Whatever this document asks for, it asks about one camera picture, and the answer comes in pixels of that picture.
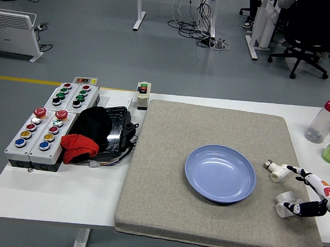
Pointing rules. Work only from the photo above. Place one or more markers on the white desk with side panel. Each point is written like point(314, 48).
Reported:
point(264, 26)

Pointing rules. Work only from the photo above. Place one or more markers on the small grey switch box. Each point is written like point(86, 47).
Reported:
point(86, 81)

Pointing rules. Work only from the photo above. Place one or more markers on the white paper sheet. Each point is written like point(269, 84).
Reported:
point(118, 102)

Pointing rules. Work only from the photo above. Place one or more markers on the clear squeeze bottle red cap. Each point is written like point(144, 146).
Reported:
point(320, 124)

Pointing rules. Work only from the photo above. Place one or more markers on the grey green-button control box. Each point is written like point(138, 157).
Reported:
point(53, 97)
point(89, 96)

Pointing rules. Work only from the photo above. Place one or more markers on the white tee pipe fitting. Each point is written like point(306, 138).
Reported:
point(283, 196)

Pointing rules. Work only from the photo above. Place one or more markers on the black office chair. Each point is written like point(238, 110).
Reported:
point(308, 23)

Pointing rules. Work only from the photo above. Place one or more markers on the white standing desk frame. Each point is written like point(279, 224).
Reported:
point(139, 15)

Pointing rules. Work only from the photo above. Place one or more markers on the seated person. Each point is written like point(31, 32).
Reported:
point(248, 22)

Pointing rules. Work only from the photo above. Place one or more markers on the white table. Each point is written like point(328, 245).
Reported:
point(65, 195)

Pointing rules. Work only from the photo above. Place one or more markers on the white panel heater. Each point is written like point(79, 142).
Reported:
point(10, 35)

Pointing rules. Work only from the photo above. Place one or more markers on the grey emergency stop button box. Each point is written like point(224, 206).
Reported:
point(16, 149)
point(54, 147)

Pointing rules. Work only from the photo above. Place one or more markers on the white pipe fitting metal end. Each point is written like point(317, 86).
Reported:
point(278, 172)

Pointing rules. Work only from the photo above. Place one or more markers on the small metal screw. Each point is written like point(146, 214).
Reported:
point(30, 170)

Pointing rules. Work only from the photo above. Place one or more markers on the blue plastic plate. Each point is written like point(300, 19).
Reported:
point(220, 174)

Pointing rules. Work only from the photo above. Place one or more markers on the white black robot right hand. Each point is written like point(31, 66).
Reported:
point(328, 195)

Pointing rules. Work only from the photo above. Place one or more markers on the red cloth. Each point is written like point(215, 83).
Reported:
point(79, 146)

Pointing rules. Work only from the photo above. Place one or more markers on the black cloth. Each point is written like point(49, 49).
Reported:
point(92, 124)

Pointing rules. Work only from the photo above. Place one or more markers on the cream start-stop switch box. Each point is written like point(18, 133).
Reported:
point(143, 98)

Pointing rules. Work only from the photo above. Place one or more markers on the black glossy foot pedal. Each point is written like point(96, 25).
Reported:
point(117, 131)

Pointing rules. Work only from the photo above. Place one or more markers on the grey-brown fabric mat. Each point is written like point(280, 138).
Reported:
point(164, 185)

